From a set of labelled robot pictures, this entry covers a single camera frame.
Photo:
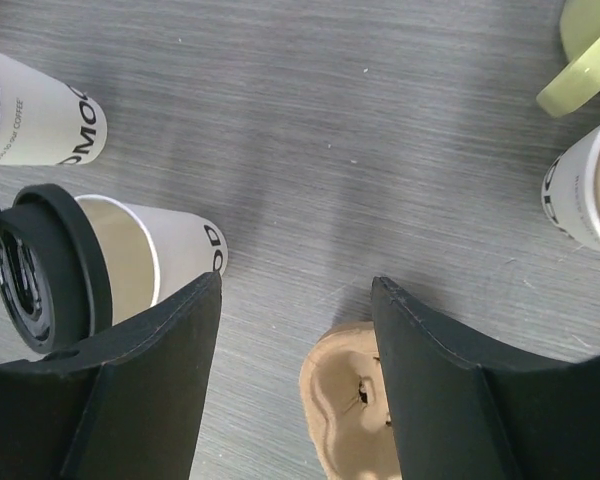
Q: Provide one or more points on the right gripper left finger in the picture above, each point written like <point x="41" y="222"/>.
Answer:
<point x="126" y="403"/>

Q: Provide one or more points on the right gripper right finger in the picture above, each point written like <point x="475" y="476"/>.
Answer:
<point x="464" y="405"/>

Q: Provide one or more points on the white paper cup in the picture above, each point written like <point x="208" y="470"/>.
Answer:
<point x="150" y="252"/>
<point x="44" y="121"/>

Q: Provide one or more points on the cardboard cup carrier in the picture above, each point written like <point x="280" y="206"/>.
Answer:
<point x="345" y="403"/>

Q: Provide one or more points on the stack of paper cups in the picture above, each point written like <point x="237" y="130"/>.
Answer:
<point x="570" y="192"/>

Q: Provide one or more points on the yellow-green mug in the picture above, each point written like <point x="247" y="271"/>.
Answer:
<point x="579" y="81"/>

